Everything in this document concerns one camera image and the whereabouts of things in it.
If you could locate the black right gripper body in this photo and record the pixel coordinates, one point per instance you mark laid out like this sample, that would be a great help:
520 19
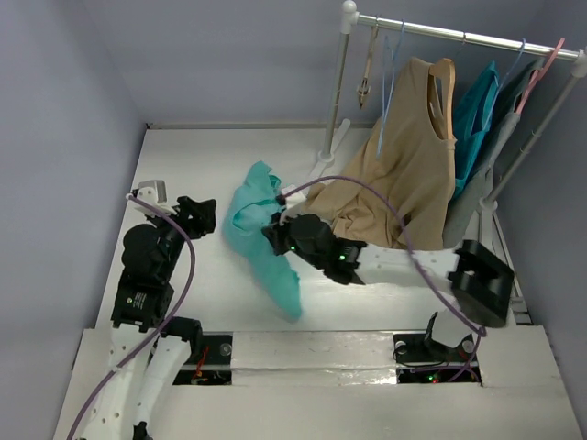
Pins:
279 234

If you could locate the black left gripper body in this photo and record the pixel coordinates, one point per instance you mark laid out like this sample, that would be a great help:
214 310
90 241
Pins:
195 225

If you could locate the teal t shirt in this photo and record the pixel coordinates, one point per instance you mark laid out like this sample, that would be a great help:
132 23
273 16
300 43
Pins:
253 204

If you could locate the light blue wire hanger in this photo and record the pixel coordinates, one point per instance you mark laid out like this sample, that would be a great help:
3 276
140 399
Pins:
389 55

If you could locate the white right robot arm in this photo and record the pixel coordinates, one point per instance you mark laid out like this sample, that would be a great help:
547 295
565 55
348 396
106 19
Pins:
479 283

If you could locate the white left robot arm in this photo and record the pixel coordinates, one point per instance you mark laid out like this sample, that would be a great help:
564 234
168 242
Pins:
149 343

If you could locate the grey hanging shirt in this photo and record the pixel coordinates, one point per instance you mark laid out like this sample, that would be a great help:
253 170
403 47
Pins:
504 122

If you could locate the wooden clip hanger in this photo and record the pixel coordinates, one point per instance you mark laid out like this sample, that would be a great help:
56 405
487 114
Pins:
364 87

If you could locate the turquoise hanging shirt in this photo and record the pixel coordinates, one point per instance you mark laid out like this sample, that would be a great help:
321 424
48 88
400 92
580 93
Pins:
472 120

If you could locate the pink hanger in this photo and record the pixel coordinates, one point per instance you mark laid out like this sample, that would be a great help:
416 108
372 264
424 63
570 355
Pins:
537 76

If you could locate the beige tank top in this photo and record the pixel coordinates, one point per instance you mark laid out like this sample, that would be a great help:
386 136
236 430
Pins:
402 199

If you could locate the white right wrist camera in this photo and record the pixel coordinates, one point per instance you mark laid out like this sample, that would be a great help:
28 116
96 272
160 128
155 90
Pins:
294 204

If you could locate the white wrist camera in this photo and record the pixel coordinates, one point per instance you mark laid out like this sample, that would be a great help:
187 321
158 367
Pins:
154 194
294 204

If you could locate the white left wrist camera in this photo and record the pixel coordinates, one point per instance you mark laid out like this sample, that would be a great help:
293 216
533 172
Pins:
154 194

